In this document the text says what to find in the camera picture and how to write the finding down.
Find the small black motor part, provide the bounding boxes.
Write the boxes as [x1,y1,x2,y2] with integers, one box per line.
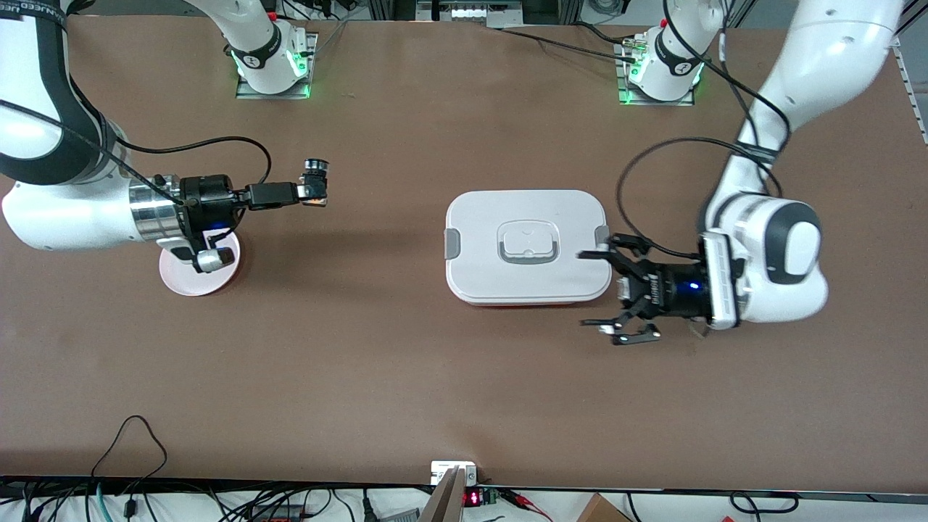
[299,158,331,209]

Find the pink round plate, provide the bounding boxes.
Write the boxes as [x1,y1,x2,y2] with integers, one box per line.
[159,231,241,297]

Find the white lidded box, grey latches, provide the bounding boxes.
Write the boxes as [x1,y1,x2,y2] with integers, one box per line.
[444,189,613,307]

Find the brown cardboard box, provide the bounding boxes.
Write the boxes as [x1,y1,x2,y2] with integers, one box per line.
[576,493,633,522]

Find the red and black clip leads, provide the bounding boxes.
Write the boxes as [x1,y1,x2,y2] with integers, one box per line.
[500,489,553,520]

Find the small white box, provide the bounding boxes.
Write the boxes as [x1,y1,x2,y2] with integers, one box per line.
[431,461,478,486]

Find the grey metal strut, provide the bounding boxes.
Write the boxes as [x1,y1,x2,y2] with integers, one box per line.
[417,466,466,522]

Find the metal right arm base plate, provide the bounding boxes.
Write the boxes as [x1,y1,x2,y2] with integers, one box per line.
[236,32,318,100]

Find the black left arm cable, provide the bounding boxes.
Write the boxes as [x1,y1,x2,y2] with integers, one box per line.
[616,0,792,262]

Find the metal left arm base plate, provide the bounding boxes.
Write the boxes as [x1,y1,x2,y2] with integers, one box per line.
[616,40,697,107]

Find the grey base cable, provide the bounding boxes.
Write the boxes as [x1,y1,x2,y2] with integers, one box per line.
[312,18,350,57]

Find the black coiled cable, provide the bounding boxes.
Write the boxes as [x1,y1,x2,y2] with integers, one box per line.
[729,492,800,514]

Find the black base cable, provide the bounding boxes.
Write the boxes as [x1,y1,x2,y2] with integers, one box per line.
[573,22,631,46]
[500,25,639,60]

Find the thin black looped cable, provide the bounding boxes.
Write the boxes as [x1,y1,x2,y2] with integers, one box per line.
[91,415,169,483]

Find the aluminium frame with white light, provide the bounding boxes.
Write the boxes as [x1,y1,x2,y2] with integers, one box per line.
[415,0,524,28]

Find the aluminium frame profile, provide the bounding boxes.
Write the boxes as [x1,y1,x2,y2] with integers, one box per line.
[892,36,928,146]

